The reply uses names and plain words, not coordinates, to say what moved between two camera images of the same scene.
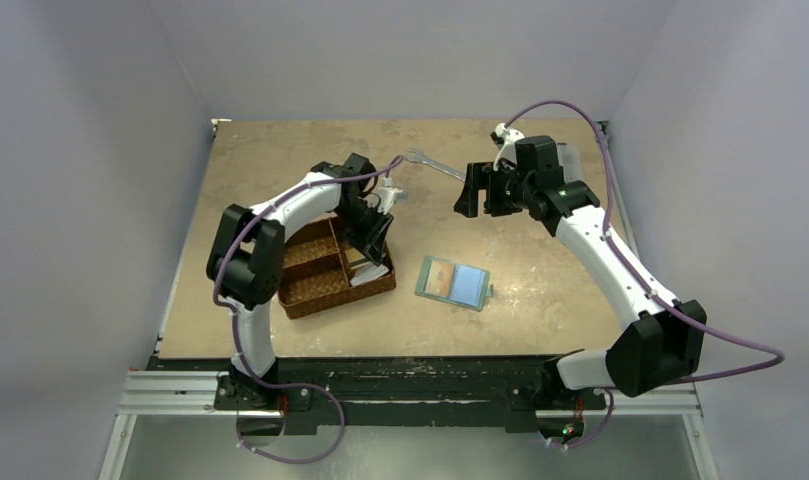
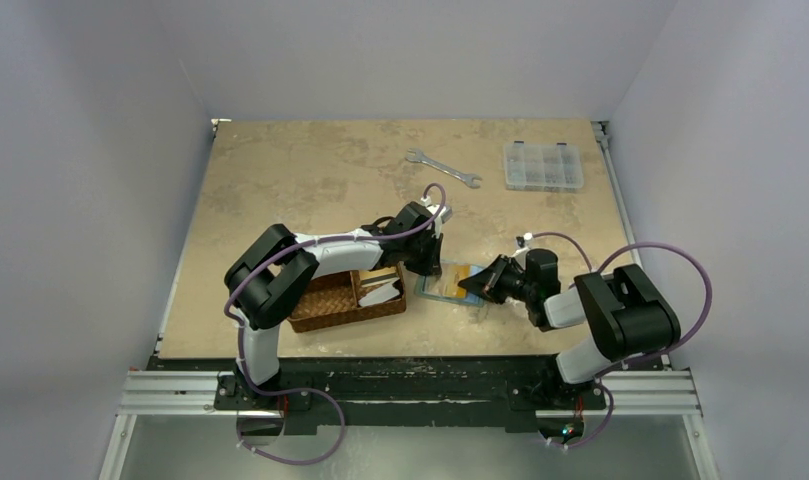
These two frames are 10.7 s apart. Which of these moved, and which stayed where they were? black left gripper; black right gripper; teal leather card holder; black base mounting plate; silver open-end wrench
Moved: black right gripper; black left gripper
Stayed: teal leather card holder; black base mounting plate; silver open-end wrench
